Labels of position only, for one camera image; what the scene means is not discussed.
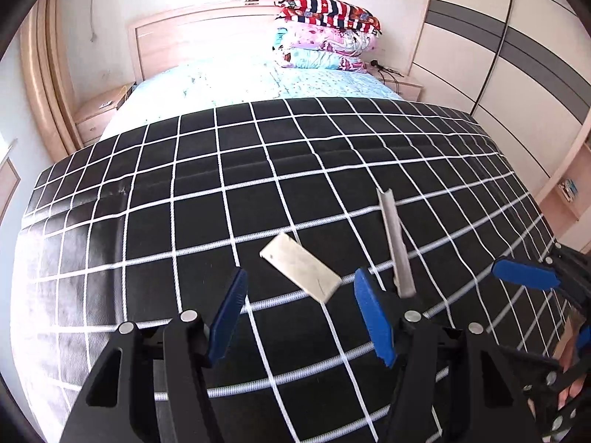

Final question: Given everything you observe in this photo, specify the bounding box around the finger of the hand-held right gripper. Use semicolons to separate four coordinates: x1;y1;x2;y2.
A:
493;244;591;320
503;346;591;443

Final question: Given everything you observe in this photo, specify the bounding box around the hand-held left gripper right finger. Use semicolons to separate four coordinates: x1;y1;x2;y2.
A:
354;268;543;443

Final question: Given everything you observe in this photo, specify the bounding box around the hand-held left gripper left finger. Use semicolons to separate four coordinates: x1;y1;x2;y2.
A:
60;268;249;443

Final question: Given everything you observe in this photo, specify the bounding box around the person's right hand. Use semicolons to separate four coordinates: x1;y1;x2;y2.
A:
556;374;583;411

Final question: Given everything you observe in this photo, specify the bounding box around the pink wooden open shelf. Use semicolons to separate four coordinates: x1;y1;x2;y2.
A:
534;142;591;251

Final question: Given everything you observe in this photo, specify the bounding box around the row of books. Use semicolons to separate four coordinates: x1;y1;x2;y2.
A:
557;177;581;202

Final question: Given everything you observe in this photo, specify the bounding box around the black white checkered blanket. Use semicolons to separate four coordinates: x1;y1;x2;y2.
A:
9;97;561;443

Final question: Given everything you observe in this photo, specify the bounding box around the wooden nightstand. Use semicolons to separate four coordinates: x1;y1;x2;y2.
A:
74;84;136;147
369;65;424;102

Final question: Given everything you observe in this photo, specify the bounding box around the light blue bedsheet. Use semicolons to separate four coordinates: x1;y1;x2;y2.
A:
99;56;403;140

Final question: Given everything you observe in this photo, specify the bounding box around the white grey sliding wardrobe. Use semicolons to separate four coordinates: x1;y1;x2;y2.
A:
410;0;591;191

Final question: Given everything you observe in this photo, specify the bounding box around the wooden framed panel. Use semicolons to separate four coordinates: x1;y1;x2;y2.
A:
0;138;22;223

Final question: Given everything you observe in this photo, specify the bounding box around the light blue printed pillow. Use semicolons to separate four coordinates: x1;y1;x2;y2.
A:
274;47;371;73

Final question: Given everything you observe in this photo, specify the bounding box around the pink printed pillow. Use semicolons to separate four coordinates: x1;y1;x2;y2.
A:
275;25;380;55

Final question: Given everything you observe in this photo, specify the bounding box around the wooden bed headboard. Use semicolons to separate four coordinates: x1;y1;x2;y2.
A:
127;0;291;82

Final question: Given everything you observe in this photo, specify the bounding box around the curved wooden corner shelf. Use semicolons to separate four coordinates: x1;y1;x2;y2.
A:
18;0;80;158

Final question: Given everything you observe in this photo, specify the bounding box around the black charger cable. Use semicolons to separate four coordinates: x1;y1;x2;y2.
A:
369;59;408;99

